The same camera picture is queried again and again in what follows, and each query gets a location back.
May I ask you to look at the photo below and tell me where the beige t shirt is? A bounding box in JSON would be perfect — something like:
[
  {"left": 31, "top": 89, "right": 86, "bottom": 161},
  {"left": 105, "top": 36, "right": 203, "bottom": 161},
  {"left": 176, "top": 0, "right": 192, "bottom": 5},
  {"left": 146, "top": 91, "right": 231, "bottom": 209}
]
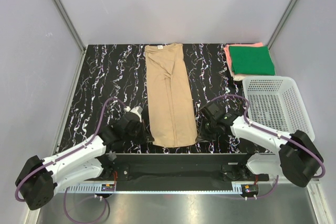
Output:
[{"left": 144, "top": 43, "right": 197, "bottom": 148}]

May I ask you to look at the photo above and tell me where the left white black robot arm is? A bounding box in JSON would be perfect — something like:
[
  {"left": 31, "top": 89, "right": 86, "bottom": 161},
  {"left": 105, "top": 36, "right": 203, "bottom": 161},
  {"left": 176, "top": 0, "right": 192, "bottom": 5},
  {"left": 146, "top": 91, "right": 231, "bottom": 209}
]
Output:
[{"left": 15, "top": 112, "right": 154, "bottom": 210}]

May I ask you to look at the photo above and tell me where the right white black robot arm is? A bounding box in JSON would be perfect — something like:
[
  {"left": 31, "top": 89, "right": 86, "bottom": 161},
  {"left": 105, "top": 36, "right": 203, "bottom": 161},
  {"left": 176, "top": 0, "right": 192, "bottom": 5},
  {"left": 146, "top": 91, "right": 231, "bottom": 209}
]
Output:
[{"left": 201, "top": 101, "right": 325, "bottom": 187}]

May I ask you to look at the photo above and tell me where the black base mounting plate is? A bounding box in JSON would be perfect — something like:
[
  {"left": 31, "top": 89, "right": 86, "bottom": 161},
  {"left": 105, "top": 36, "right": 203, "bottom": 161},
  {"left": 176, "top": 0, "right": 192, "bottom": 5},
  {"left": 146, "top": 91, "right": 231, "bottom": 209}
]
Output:
[{"left": 99, "top": 153, "right": 271, "bottom": 192}]

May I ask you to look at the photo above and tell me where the cream folded t shirt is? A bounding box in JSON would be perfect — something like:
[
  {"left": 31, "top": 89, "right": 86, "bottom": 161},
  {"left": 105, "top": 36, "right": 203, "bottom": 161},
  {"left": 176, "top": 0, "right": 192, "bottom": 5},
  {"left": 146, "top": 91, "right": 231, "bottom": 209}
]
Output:
[{"left": 232, "top": 74, "right": 248, "bottom": 81}]

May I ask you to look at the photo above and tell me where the left small circuit board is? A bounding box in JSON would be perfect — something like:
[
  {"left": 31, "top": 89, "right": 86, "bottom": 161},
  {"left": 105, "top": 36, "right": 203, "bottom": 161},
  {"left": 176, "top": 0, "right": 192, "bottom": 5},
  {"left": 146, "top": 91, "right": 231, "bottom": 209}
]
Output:
[{"left": 101, "top": 184, "right": 116, "bottom": 191}]

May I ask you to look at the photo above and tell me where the small circuit board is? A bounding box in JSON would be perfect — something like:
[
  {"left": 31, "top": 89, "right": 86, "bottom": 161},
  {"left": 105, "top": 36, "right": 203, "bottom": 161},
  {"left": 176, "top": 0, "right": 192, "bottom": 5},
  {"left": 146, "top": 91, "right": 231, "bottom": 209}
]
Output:
[
  {"left": 244, "top": 185, "right": 259, "bottom": 193},
  {"left": 101, "top": 184, "right": 116, "bottom": 191}
]

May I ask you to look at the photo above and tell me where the white plastic mesh basket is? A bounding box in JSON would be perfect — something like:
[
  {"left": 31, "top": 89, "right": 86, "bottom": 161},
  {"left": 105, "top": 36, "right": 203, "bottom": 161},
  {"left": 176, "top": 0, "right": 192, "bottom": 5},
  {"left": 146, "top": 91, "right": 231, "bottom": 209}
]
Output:
[{"left": 243, "top": 76, "right": 315, "bottom": 141}]

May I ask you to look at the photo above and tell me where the green folded t shirt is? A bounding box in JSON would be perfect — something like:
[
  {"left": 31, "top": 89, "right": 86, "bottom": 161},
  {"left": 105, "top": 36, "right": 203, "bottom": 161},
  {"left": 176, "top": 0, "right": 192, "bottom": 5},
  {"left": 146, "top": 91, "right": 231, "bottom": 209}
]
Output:
[{"left": 229, "top": 46, "right": 275, "bottom": 76}]

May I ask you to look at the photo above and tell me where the right small circuit board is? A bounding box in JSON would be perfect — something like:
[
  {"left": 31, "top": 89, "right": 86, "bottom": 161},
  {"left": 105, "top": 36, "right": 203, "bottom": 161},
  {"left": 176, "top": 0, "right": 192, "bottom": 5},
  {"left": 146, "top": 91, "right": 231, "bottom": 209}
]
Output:
[{"left": 244, "top": 185, "right": 259, "bottom": 193}]

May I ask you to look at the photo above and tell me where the pink folded t shirt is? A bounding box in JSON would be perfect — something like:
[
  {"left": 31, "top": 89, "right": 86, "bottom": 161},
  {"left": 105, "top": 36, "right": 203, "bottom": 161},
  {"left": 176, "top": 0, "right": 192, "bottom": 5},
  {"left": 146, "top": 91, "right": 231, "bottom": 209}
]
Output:
[{"left": 224, "top": 42, "right": 264, "bottom": 75}]

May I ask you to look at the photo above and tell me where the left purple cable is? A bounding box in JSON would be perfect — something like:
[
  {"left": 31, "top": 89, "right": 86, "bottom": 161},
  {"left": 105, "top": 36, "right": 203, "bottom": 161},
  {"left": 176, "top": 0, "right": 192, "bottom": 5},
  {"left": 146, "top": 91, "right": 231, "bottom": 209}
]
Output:
[{"left": 15, "top": 97, "right": 129, "bottom": 223}]

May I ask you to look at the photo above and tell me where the grey slotted cable duct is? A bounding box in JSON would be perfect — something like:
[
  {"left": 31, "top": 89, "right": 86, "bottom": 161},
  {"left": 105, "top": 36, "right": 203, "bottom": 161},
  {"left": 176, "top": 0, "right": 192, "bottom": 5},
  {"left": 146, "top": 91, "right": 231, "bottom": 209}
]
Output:
[{"left": 68, "top": 182, "right": 242, "bottom": 195}]

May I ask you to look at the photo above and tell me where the aluminium rail profile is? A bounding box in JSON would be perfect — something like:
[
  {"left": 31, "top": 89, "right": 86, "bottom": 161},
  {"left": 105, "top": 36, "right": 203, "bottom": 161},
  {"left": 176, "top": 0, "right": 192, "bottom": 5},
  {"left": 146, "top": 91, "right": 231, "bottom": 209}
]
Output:
[{"left": 309, "top": 175, "right": 320, "bottom": 184}]

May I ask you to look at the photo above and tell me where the left aluminium frame post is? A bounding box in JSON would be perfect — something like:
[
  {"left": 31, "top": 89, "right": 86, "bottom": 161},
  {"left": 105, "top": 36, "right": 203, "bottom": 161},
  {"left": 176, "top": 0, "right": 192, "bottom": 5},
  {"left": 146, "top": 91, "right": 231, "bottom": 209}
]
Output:
[{"left": 39, "top": 0, "right": 87, "bottom": 53}]

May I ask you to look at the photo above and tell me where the aluminium frame post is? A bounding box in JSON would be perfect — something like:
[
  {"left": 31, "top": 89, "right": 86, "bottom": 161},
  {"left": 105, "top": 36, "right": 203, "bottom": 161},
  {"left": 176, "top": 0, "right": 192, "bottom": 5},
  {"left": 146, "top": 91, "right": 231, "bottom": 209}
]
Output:
[
  {"left": 39, "top": 0, "right": 87, "bottom": 53},
  {"left": 267, "top": 0, "right": 299, "bottom": 49}
]

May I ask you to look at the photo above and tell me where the right aluminium frame post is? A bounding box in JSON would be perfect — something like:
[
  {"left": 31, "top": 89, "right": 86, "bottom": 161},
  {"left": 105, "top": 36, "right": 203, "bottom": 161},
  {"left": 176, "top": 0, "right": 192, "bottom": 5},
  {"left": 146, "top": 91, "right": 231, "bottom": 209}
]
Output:
[{"left": 267, "top": 0, "right": 299, "bottom": 49}]

